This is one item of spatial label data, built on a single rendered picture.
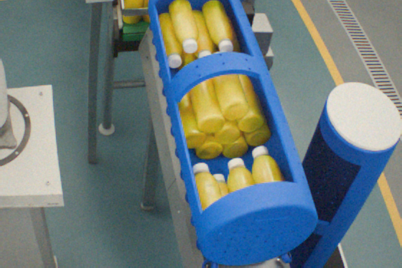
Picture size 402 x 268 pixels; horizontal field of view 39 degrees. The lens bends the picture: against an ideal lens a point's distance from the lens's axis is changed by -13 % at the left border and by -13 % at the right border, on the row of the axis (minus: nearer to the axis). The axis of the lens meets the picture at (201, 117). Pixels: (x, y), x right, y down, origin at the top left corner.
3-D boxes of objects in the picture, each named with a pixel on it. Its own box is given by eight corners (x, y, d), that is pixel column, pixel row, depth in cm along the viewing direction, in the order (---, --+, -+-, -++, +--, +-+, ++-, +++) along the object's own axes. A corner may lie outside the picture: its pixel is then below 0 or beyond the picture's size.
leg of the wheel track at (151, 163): (141, 212, 270) (151, 115, 224) (139, 201, 274) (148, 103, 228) (154, 211, 272) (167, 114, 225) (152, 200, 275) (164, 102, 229)
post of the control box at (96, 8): (88, 163, 283) (92, -10, 210) (87, 156, 286) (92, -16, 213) (96, 163, 284) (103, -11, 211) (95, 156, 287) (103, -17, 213)
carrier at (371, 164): (283, 218, 259) (249, 264, 242) (344, 70, 195) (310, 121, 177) (335, 247, 251) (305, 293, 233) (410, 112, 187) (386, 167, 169)
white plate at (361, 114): (345, 69, 194) (344, 71, 194) (313, 118, 176) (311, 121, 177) (410, 110, 186) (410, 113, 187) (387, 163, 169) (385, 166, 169)
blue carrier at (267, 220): (190, 271, 147) (214, 211, 127) (141, 32, 203) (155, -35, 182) (295, 259, 155) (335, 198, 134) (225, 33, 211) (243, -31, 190)
